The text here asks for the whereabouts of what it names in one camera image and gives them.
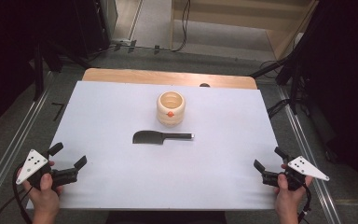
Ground black tripod stand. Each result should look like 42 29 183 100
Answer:
250 55 309 116

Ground black cabinet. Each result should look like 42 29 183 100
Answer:
43 0 119 60

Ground light wooden shelf frame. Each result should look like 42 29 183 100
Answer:
169 0 320 60

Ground black curtain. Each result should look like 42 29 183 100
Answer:
292 0 358 203

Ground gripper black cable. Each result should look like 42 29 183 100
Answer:
296 183 312 224
0 162 34 224

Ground person's left hand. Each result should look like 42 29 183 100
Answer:
21 160 64 218

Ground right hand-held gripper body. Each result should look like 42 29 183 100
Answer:
261 154 330 191

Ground white board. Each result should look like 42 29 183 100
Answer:
26 80 288 211

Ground black floor cables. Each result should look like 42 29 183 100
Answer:
266 98 292 119

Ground person's dark clothing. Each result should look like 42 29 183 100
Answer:
105 210 227 224

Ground black hanging cable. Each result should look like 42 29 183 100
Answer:
171 0 192 53

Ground person's right hand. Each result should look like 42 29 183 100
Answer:
273 163 314 218

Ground black metal stand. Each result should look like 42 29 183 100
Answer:
32 40 45 102

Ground black kitchen knife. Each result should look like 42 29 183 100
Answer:
131 130 196 146

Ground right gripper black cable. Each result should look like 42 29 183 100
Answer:
296 183 312 224

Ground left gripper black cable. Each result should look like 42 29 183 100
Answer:
0 162 34 224

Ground aluminium floor rail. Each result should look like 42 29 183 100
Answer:
0 71 57 216
276 85 343 224

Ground cream ceramic cup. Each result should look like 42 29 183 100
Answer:
156 91 186 127

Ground wooden table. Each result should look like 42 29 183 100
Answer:
82 67 258 91

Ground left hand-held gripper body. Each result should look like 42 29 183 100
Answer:
15 148 79 191

